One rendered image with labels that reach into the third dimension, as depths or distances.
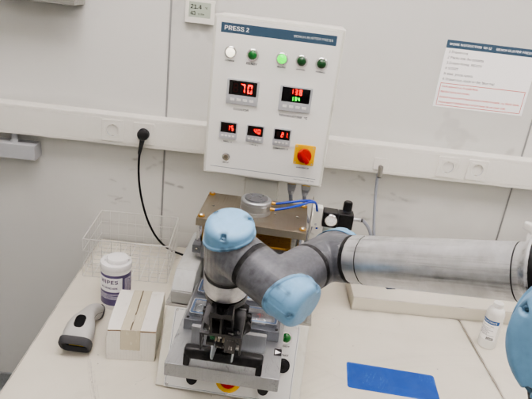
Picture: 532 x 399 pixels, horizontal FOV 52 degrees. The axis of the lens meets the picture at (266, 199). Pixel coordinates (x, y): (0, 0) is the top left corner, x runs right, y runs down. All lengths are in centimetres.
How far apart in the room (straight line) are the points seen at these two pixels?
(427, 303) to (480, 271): 106
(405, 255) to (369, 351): 83
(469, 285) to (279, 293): 24
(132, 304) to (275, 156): 54
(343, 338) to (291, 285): 87
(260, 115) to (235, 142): 10
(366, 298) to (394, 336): 14
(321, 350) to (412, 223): 67
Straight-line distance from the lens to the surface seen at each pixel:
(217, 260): 80
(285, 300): 74
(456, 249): 74
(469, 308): 182
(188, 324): 116
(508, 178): 198
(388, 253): 78
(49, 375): 142
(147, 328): 139
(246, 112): 144
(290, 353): 131
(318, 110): 143
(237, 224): 78
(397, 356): 158
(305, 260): 79
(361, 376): 148
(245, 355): 105
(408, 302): 175
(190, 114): 181
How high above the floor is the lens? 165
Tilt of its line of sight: 22 degrees down
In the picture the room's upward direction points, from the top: 7 degrees clockwise
